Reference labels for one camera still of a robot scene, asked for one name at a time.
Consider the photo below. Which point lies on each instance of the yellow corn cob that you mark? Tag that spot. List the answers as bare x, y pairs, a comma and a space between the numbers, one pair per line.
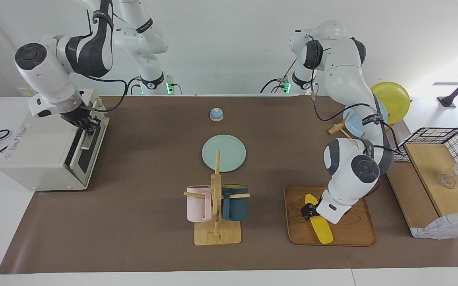
324, 232

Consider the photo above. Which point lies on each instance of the dark blue mug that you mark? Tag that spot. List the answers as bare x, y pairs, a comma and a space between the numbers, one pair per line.
235, 206

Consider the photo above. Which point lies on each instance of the small clear glass bowl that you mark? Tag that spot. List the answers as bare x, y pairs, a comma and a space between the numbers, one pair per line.
447, 181

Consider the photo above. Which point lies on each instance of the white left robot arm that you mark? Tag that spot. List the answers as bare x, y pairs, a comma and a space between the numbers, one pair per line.
348, 71

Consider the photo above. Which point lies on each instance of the white electrical box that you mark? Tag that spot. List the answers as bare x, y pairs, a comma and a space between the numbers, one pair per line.
26, 92

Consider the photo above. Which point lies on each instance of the mint green plate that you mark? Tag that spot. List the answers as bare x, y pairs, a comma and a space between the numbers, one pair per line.
231, 153

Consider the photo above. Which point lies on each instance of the wooden plate rack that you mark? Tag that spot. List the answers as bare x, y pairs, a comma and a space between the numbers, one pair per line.
336, 128

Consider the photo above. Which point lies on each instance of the pink mug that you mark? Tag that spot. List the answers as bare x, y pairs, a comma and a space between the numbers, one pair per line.
197, 204

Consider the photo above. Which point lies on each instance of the white checked cloth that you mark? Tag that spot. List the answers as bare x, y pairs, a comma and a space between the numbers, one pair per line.
447, 228

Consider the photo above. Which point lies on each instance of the wooden mug tree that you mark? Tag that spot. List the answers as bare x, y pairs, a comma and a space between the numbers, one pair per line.
217, 236

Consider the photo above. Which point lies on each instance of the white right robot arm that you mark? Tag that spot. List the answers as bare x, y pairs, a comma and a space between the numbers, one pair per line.
50, 79

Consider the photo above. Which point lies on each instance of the light blue plate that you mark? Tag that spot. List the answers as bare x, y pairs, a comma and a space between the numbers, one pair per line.
352, 123

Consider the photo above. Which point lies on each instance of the wooden shelf box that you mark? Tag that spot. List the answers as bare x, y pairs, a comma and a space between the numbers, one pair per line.
427, 167

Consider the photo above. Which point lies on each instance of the white toaster oven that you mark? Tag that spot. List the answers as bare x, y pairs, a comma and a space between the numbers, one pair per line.
34, 147

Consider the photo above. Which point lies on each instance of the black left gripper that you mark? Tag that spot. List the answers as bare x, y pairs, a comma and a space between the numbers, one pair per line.
315, 209

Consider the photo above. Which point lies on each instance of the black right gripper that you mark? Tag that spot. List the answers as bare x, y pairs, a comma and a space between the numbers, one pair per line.
76, 117

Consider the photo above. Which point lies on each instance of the yellow plate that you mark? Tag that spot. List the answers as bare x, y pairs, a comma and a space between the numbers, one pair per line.
392, 99

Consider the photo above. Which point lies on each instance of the brown table mat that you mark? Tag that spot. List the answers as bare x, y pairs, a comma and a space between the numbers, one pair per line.
133, 222

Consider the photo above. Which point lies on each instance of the wooden serving tray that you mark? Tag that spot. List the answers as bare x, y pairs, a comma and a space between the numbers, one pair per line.
356, 230

